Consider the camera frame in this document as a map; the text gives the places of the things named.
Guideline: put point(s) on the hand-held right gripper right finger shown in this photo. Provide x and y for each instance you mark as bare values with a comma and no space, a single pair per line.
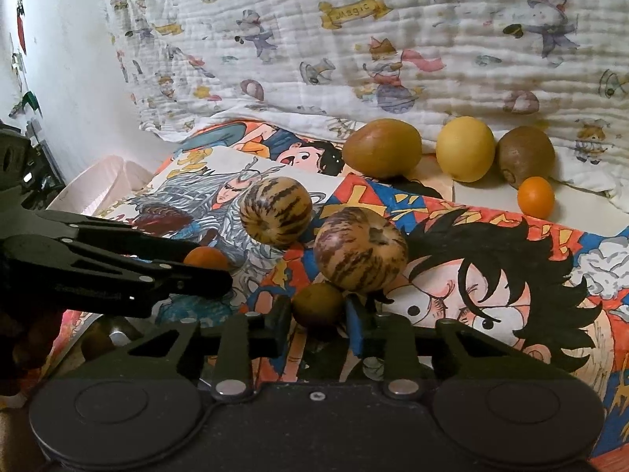
355,329

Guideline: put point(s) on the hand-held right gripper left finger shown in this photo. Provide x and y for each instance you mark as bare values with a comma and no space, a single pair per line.
284,317

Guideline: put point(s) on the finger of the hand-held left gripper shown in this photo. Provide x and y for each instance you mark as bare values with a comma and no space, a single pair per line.
123,236
196,282

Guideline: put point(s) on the small orange tangerine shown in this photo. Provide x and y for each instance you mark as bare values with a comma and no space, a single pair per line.
535,197
206,258

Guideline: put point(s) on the small brown round fruit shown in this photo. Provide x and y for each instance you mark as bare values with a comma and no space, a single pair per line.
318,307

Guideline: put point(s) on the yellow round pear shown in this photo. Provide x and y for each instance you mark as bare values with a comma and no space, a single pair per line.
465,148

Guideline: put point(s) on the pink container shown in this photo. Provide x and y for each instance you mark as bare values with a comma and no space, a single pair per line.
98,182

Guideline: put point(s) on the striped pepino melon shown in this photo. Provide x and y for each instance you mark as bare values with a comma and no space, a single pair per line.
361,250
275,211

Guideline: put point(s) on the white poster with grey-haired figure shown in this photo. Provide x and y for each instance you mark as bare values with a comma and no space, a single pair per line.
196,191

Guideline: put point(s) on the cartoon poster with open-mouthed figure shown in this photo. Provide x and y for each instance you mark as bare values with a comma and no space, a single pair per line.
295,150

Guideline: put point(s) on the large brown oval fruit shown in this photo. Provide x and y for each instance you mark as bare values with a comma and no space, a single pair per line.
382,148

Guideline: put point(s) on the brown fuzzy kiwi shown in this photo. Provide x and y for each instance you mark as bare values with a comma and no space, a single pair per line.
526,155

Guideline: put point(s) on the white paper sheet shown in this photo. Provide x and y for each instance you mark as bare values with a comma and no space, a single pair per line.
585,209

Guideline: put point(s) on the white printed blanket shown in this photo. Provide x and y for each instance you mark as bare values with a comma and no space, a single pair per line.
344,49

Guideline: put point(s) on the green wall sticker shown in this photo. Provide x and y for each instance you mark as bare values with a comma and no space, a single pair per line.
29,101

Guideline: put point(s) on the red wall sticker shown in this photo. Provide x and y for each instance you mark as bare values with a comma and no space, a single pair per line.
20,24

